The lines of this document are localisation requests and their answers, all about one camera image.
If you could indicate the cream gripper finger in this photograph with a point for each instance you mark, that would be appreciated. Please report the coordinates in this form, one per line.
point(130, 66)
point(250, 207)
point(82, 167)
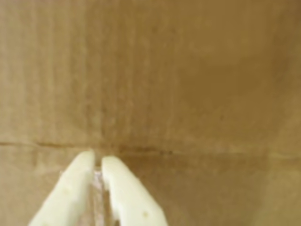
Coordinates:
point(131, 200)
point(70, 188)

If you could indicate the brown cardboard sheet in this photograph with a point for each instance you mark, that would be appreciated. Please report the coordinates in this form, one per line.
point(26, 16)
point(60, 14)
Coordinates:
point(164, 70)

